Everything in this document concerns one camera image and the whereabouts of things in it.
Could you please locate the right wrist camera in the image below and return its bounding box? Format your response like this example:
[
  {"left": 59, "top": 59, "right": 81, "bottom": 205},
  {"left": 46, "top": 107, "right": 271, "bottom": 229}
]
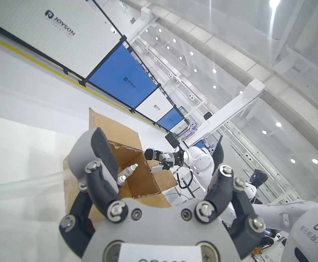
[{"left": 165, "top": 132, "right": 185, "bottom": 152}]

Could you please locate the small blue partition panel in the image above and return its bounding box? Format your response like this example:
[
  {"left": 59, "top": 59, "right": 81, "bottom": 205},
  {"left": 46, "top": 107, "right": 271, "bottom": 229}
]
[{"left": 156, "top": 108, "right": 186, "bottom": 131}]

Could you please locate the large white partition panel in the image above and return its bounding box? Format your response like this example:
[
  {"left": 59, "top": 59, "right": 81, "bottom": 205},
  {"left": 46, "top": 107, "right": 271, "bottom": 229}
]
[{"left": 0, "top": 0, "right": 124, "bottom": 79}]

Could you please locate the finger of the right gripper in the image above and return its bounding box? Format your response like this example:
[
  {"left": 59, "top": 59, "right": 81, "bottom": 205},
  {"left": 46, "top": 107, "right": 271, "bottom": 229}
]
[
  {"left": 144, "top": 148, "right": 160, "bottom": 161},
  {"left": 150, "top": 161, "right": 172, "bottom": 173}
]

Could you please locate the black cable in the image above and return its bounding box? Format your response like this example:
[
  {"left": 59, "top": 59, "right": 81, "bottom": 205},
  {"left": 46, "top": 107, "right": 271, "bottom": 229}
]
[{"left": 175, "top": 165, "right": 195, "bottom": 199}]

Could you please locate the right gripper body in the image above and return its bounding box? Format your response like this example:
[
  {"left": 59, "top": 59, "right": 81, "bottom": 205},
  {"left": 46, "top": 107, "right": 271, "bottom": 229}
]
[{"left": 156, "top": 151, "right": 186, "bottom": 171}]

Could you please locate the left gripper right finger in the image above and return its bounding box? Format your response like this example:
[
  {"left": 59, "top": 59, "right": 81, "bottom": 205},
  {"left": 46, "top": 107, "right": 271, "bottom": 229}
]
[{"left": 196, "top": 135, "right": 266, "bottom": 262}]

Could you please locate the large brown cardboard carton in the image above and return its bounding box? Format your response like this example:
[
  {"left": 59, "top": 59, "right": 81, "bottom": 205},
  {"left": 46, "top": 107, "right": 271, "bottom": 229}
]
[{"left": 63, "top": 107, "right": 178, "bottom": 224}]

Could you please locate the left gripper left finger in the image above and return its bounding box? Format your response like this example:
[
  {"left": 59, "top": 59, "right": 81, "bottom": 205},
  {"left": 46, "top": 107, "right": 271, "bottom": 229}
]
[{"left": 59, "top": 127, "right": 129, "bottom": 259}]

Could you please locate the robot body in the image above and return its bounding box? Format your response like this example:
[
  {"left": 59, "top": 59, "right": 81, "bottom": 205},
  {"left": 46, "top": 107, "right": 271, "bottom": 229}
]
[{"left": 245, "top": 169, "right": 318, "bottom": 262}]

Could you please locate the small white partition panel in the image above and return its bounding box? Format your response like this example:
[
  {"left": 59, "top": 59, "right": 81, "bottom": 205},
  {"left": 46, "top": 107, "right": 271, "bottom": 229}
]
[{"left": 135, "top": 88, "right": 176, "bottom": 124}]

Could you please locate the large blue partition panel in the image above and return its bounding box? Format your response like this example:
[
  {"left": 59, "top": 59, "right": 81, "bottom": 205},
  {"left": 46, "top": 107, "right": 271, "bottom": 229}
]
[{"left": 86, "top": 41, "right": 160, "bottom": 109}]

